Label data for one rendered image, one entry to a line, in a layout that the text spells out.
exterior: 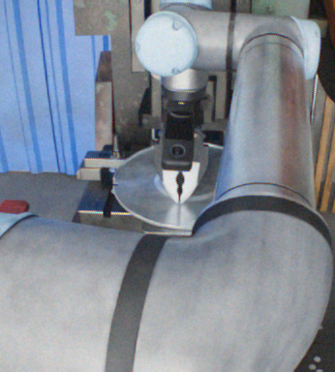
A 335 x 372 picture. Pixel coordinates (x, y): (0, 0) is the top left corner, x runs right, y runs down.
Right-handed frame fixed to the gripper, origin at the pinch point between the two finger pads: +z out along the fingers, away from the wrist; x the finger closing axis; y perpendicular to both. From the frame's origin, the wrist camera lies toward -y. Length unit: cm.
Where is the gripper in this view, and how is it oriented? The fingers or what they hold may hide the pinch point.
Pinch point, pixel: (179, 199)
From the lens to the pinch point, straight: 75.6
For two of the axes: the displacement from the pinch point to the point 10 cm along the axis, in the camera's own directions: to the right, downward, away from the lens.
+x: -10.0, -0.4, 0.4
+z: -0.1, 8.4, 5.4
